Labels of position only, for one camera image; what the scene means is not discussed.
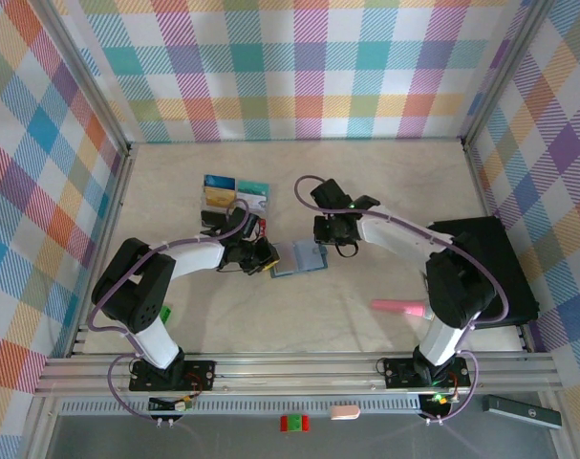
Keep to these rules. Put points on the blue leather card holder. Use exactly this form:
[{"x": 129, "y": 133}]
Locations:
[{"x": 299, "y": 258}]

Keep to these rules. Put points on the black flat bar device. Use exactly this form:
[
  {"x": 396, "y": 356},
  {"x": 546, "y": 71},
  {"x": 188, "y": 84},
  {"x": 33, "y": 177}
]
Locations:
[{"x": 521, "y": 411}]

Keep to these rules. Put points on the black credit card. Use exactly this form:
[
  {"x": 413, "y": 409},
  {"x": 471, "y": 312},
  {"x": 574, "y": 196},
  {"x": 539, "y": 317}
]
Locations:
[{"x": 210, "y": 219}]

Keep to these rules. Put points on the pink toy microphone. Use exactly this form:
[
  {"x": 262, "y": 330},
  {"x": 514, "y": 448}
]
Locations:
[{"x": 394, "y": 307}]

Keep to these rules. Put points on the pink eraser block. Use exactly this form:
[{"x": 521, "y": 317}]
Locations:
[{"x": 344, "y": 412}]

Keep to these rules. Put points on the teal credit card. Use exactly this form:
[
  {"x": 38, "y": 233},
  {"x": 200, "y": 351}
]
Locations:
[{"x": 253, "y": 187}]

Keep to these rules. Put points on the blue credit card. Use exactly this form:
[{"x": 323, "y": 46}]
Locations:
[{"x": 219, "y": 182}]

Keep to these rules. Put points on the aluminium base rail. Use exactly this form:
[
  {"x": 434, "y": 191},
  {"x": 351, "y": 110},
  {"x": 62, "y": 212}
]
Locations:
[{"x": 294, "y": 373}]

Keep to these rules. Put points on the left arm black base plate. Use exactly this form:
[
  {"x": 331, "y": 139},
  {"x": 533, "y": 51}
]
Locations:
[{"x": 203, "y": 373}]

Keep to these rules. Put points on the aluminium rear rail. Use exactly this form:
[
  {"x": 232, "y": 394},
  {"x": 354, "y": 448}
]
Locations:
[{"x": 294, "y": 141}]

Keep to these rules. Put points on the gold credit card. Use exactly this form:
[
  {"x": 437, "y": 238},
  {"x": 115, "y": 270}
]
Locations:
[{"x": 219, "y": 196}]

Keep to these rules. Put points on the yellow green toy scraper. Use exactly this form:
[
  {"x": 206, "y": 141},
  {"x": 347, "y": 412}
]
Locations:
[{"x": 165, "y": 314}]

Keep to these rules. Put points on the red green toy block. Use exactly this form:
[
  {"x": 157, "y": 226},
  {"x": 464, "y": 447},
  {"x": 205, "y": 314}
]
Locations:
[{"x": 294, "y": 423}]

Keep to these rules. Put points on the white printed card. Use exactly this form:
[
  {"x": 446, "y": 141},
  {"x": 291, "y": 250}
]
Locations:
[{"x": 256, "y": 203}]

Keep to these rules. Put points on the black hard case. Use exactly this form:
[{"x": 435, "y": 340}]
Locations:
[{"x": 516, "y": 258}]

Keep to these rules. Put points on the clear plastic card organizer tray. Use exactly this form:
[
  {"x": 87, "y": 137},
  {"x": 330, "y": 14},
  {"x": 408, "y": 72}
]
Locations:
[{"x": 200, "y": 205}]

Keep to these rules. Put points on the red VIP card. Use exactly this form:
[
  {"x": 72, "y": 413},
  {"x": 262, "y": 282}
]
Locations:
[{"x": 262, "y": 229}]

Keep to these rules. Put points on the aluminium frame post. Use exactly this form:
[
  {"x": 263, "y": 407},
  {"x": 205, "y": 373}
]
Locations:
[
  {"x": 86, "y": 81},
  {"x": 507, "y": 76}
]

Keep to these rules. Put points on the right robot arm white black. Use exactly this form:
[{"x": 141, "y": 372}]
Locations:
[{"x": 394, "y": 229}]

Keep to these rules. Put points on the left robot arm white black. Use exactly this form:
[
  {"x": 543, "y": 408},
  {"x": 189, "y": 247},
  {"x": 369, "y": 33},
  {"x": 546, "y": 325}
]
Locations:
[{"x": 194, "y": 258}]

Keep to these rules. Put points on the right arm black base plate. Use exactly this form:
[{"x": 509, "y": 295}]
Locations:
[{"x": 394, "y": 373}]

